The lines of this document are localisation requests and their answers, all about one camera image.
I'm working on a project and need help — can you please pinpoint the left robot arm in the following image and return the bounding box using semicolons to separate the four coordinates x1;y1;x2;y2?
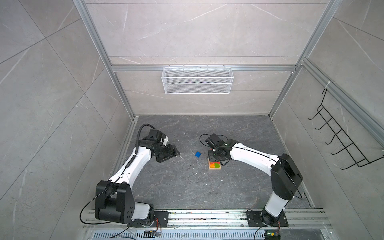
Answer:
79;124;180;227

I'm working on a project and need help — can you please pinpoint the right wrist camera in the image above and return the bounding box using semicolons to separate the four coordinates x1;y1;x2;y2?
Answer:
205;134;225;148

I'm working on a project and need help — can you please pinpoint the black wire hook rack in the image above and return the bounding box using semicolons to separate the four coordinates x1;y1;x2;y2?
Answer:
308;89;384;170

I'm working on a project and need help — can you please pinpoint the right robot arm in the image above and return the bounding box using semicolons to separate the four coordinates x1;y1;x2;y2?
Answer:
205;134;303;226

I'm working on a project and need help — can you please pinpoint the white wire mesh basket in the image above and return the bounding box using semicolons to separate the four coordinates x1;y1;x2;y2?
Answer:
161;67;234;95

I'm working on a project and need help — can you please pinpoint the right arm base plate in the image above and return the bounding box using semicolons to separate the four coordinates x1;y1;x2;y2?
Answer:
245;210;289;227

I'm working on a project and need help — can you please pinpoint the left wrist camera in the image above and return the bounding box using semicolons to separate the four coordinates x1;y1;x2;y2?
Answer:
147;129;169;146

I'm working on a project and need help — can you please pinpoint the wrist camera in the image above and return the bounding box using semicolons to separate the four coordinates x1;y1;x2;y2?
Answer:
205;134;225;148
147;129;169;146

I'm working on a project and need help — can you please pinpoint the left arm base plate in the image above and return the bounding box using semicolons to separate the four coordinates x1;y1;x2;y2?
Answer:
131;211;170;228

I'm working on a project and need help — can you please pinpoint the aluminium front rail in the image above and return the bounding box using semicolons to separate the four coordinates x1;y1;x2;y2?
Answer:
82;209;332;230

